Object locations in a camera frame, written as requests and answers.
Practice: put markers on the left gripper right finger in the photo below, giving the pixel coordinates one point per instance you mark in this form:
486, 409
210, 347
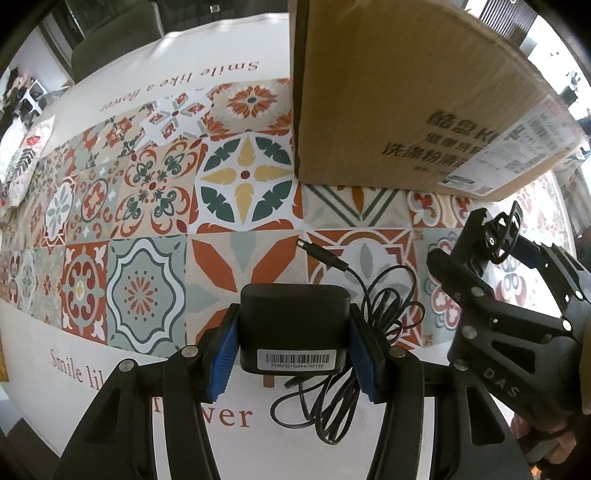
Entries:
471, 437

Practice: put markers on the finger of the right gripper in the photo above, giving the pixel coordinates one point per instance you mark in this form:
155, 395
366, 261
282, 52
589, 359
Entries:
461, 286
566, 278

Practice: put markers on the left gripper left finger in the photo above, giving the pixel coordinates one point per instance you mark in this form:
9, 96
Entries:
114, 438

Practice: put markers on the black power adapter with cable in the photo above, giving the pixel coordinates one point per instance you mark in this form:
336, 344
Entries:
302, 331

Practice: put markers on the black car key holder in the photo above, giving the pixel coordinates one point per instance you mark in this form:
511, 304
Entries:
486, 239

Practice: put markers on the person's right hand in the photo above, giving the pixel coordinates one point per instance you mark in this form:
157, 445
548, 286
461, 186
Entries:
567, 453

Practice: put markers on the cardboard box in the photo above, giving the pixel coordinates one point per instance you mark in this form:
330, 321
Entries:
418, 95

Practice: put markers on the patterned tile table runner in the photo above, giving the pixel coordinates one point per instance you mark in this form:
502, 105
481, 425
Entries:
138, 232

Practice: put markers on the white printed snack bag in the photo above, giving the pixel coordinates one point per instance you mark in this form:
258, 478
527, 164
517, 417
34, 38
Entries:
23, 164

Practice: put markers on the shoe rack with items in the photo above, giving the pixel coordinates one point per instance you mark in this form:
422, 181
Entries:
21, 96

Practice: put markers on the black dining chair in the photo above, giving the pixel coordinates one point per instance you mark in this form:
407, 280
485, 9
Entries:
138, 25

